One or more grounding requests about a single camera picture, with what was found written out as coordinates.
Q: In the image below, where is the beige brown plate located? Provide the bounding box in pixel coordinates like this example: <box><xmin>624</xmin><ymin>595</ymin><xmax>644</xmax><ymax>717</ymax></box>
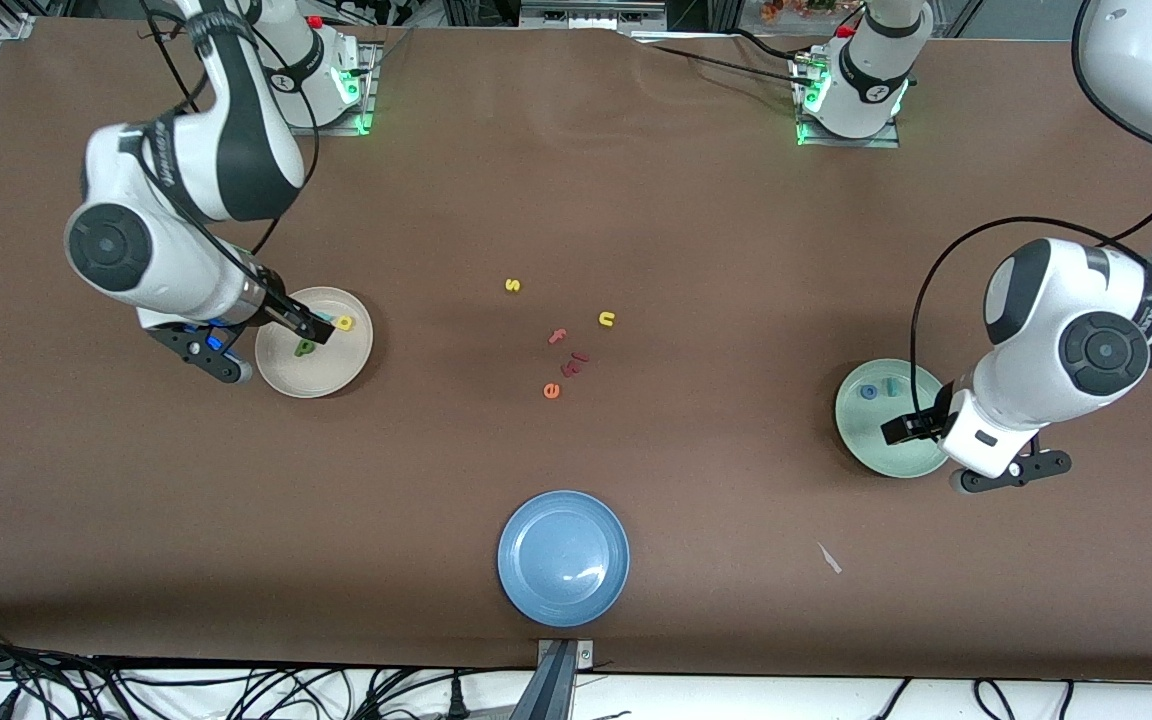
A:
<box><xmin>254</xmin><ymin>286</ymin><xmax>375</xmax><ymax>400</ymax></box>

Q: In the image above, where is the light green plate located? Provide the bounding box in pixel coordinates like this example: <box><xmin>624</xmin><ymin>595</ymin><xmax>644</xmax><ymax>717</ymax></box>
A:
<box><xmin>834</xmin><ymin>358</ymin><xmax>959</xmax><ymax>480</ymax></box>

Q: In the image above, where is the brown paper table cover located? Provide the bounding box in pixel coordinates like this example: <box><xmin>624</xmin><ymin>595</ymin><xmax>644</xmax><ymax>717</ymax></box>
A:
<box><xmin>0</xmin><ymin>18</ymin><xmax>1152</xmax><ymax>683</ymax></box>

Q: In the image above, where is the blue plate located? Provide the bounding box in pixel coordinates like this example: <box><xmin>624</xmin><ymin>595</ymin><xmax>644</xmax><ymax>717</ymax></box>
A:
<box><xmin>496</xmin><ymin>489</ymin><xmax>631</xmax><ymax>629</ymax></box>

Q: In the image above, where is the orange decoration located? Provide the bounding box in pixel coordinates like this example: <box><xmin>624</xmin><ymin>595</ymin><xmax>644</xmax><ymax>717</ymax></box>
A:
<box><xmin>761</xmin><ymin>0</ymin><xmax>837</xmax><ymax>23</ymax></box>

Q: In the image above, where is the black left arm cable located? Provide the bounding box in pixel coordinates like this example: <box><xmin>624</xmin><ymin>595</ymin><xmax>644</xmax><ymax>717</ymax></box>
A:
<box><xmin>908</xmin><ymin>0</ymin><xmax>1152</xmax><ymax>426</ymax></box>

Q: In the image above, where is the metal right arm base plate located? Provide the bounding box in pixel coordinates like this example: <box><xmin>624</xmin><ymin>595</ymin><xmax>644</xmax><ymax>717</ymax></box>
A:
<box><xmin>276</xmin><ymin>42</ymin><xmax>379</xmax><ymax>137</ymax></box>

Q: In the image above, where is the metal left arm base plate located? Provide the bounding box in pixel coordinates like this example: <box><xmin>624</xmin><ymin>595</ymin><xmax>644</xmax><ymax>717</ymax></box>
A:
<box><xmin>794</xmin><ymin>55</ymin><xmax>902</xmax><ymax>150</ymax></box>

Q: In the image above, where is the black base supply cable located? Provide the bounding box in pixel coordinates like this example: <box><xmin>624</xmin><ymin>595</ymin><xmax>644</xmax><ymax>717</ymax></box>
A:
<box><xmin>636</xmin><ymin>28</ymin><xmax>817</xmax><ymax>91</ymax></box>

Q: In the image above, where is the grey metal frame equipment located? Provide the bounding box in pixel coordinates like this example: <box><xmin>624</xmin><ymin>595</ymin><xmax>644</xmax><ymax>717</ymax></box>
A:
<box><xmin>519</xmin><ymin>0</ymin><xmax>667</xmax><ymax>31</ymax></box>

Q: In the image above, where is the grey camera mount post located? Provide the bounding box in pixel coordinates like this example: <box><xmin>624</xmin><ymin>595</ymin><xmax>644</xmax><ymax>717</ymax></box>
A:
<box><xmin>511</xmin><ymin>638</ymin><xmax>597</xmax><ymax>720</ymax></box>

